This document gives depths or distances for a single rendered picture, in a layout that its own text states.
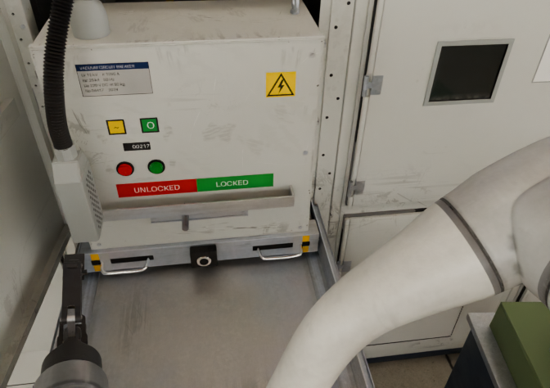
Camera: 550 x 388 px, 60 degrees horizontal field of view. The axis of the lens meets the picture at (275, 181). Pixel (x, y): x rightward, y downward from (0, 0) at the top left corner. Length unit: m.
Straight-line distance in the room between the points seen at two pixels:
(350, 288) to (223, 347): 0.60
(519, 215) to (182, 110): 0.64
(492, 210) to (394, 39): 0.71
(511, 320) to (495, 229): 0.76
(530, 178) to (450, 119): 0.82
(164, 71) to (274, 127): 0.23
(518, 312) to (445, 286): 0.78
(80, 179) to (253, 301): 0.46
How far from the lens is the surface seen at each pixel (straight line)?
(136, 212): 1.01
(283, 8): 1.01
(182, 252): 1.12
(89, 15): 0.89
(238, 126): 0.93
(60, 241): 1.32
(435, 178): 1.37
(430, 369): 2.08
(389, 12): 1.08
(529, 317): 1.22
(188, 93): 0.89
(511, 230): 0.44
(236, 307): 1.08
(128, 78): 0.89
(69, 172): 0.88
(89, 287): 1.18
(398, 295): 0.45
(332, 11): 1.06
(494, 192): 0.45
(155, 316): 1.09
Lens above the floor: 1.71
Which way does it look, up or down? 38 degrees down
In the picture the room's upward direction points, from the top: 1 degrees clockwise
